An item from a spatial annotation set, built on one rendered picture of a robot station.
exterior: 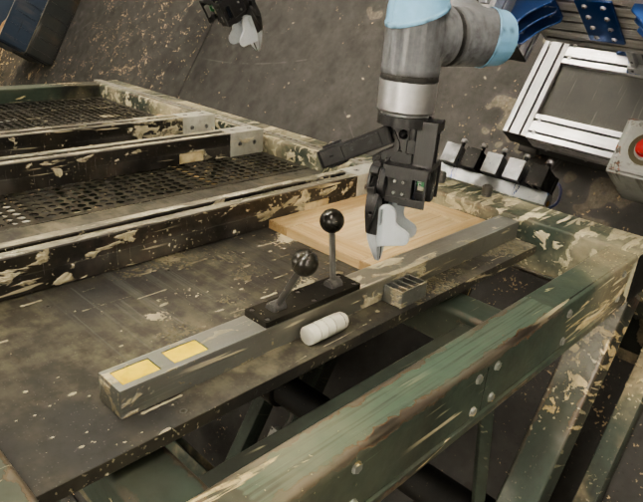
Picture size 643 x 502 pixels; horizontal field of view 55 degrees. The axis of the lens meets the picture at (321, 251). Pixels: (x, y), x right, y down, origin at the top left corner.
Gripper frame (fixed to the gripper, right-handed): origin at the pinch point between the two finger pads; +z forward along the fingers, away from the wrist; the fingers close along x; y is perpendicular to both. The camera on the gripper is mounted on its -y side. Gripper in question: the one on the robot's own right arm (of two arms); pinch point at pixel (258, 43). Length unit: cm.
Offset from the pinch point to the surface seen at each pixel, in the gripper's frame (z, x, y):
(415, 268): 22, 55, 23
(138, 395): -6, 56, 70
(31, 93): 30, -132, 19
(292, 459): -6, 78, 64
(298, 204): 25.4, 18.9, 18.7
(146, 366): -6, 53, 67
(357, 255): 23, 43, 25
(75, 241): -4, 20, 59
